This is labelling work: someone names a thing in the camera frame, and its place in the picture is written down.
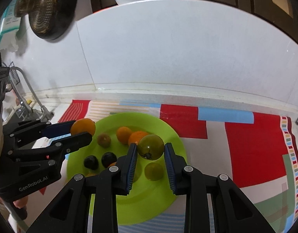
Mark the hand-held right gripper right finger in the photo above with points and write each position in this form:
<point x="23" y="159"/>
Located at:
<point x="170" y="170"/>

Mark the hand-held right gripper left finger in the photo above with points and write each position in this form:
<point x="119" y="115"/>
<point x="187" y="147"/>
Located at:
<point x="130" y="170"/>

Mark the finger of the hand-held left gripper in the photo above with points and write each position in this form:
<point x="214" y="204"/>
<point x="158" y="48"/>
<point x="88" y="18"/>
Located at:
<point x="76" y="139"/>
<point x="59" y="128"/>

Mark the medium smooth orange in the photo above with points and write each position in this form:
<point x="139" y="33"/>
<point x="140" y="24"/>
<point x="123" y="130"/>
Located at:
<point x="83" y="127"/>

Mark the green round fruit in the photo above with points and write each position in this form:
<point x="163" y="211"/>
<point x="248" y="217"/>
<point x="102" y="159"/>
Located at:
<point x="153" y="171"/>

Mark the dark purple plum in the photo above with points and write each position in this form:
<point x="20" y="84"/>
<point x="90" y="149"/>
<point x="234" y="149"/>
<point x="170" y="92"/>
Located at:
<point x="91" y="162"/>
<point x="108" y="158"/>

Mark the small tan round fruit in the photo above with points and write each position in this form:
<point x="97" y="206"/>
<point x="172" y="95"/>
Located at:
<point x="104" y="140"/>

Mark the green tomato with stem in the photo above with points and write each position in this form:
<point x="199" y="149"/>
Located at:
<point x="150" y="146"/>

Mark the green plate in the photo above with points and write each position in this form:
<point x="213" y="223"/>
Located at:
<point x="149" y="199"/>

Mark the orange tangerine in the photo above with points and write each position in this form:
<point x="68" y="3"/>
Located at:
<point x="138" y="136"/>

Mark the small orange kumquat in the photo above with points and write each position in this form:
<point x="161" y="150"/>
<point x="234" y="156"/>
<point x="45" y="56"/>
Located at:
<point x="123" y="134"/>

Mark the person's left hand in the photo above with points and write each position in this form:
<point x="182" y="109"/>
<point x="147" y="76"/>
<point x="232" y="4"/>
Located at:
<point x="20" y="203"/>

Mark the short steel faucet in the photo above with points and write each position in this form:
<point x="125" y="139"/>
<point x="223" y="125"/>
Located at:
<point x="23" y="106"/>

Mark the curved steel faucet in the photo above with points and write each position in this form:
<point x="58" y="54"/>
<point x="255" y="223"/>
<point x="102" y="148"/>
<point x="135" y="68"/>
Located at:
<point x="29" y="87"/>

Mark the colourful patchwork tablecloth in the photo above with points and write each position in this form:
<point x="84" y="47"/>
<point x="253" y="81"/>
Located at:
<point x="255" y="150"/>

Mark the teal and white box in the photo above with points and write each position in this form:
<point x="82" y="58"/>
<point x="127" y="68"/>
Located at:
<point x="8" y="26"/>

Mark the hanging metal colander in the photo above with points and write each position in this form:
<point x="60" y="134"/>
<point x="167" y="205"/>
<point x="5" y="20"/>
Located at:
<point x="48" y="12"/>

